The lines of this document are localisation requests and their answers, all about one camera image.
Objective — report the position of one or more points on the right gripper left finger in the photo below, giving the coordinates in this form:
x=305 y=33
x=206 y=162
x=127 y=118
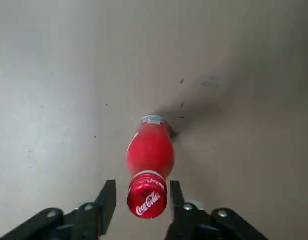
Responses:
x=89 y=220

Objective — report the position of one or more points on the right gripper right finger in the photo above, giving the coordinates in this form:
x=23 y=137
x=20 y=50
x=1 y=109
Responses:
x=188 y=222

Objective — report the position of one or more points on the red cola bottle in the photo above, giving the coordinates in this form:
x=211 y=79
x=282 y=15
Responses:
x=150 y=155

